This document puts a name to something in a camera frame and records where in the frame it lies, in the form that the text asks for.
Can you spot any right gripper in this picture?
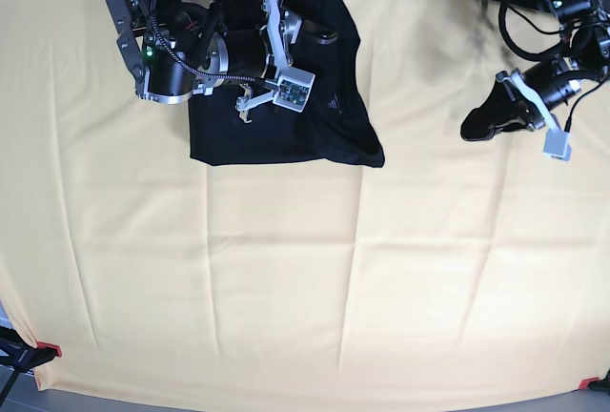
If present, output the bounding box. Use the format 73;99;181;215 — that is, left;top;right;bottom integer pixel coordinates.
193;0;340;125

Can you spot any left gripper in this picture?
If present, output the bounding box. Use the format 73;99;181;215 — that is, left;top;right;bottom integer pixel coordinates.
460;57;596;141

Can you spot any dark navy T-shirt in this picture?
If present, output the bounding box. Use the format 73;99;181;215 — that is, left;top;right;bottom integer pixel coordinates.
189;0;385;168

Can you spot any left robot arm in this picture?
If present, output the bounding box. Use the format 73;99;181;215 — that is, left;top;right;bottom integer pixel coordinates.
460;0;609;142

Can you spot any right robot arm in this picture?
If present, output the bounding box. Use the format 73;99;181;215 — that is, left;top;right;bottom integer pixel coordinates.
105;0;338;122

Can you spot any yellow table cloth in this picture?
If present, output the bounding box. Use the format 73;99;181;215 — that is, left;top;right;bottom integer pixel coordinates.
1;0;609;411

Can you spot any right red black clamp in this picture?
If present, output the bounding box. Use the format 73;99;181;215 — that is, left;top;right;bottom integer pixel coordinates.
579;371;610;393

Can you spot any red black clamp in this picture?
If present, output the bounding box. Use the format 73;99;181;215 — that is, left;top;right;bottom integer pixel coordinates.
1;326;62;373
579;371;610;393

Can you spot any left red black clamp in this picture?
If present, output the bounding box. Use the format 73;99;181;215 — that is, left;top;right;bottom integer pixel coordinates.
1;326;62;373

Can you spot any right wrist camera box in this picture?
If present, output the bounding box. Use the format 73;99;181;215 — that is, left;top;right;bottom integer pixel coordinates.
272;67;315;113

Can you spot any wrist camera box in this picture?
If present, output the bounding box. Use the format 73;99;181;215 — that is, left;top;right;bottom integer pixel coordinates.
543;129;572;161
272;67;315;113

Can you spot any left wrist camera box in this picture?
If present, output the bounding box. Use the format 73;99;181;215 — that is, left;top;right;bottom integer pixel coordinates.
543;129;572;161

